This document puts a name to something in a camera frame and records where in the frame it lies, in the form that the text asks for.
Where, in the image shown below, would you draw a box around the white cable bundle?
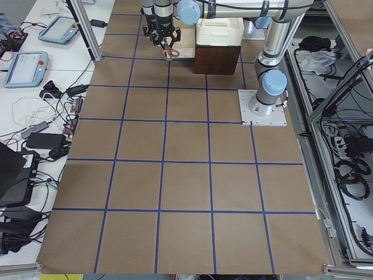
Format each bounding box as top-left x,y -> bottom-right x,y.
12,96 -> 59,127

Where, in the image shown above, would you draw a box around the near blue teach pendant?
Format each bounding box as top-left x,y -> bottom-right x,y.
3,51 -> 49,89

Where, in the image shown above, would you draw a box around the white crumpled cloth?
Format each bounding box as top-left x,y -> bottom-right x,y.
300,51 -> 336,75

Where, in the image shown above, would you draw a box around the blue teach pendant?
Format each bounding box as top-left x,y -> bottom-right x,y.
3,51 -> 49,89
38,16 -> 79,44

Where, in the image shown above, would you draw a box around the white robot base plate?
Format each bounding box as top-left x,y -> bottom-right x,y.
238,89 -> 287,127

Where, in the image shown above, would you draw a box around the coiled black cables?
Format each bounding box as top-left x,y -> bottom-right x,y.
333,159 -> 371,201

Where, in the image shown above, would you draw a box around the black power adapter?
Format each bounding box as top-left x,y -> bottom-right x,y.
90,19 -> 108,28

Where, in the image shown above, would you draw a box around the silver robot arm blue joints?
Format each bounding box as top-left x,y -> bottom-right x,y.
177,0 -> 314,106

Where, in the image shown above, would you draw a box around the dark wooden cabinet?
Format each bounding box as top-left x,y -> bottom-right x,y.
193,44 -> 241,75

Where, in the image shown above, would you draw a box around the far blue teach pendant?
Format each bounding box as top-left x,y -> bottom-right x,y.
38,16 -> 79,44

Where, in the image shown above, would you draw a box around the orange grey scissors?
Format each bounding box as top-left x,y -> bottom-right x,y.
161,41 -> 180,61

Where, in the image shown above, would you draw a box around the black laptop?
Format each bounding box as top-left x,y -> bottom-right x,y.
1,143 -> 39,208

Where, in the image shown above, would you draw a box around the black power brick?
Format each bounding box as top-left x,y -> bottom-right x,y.
26,133 -> 66,149

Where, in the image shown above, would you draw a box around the black cloth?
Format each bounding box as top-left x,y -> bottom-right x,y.
298,36 -> 331,52

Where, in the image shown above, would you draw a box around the cream plastic bin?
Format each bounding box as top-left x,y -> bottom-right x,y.
196,17 -> 244,47

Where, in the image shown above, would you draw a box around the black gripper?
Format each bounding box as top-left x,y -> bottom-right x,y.
141,6 -> 157,35
150,13 -> 181,48

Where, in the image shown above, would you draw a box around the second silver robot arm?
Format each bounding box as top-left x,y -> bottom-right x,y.
140,0 -> 181,51

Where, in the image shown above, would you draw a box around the aluminium frame post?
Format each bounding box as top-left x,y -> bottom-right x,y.
66,0 -> 102,63

